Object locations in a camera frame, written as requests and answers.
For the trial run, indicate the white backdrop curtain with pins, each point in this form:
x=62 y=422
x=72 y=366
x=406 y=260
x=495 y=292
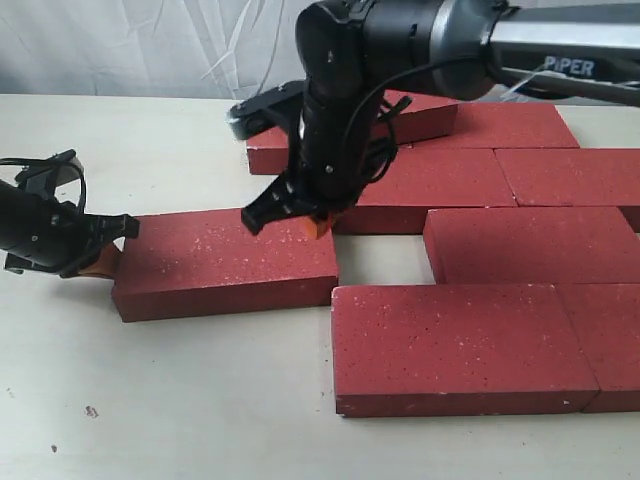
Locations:
x=188 y=49

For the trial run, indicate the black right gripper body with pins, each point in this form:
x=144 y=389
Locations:
x=341 y=101

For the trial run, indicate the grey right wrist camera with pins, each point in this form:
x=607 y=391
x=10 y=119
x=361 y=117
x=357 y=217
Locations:
x=277 y=107

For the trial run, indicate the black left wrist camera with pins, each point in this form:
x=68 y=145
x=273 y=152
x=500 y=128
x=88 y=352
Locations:
x=59 y=169

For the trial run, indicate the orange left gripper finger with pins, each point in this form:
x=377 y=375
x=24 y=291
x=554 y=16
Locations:
x=106 y=265

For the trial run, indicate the red brick top back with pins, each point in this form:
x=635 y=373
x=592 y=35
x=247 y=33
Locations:
x=427 y=117

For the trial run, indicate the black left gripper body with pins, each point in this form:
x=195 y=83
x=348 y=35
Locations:
x=46 y=236

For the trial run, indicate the red brick front large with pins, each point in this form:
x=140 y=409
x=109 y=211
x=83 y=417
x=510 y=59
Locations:
x=456 y=350

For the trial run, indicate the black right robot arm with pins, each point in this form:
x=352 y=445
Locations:
x=460 y=50

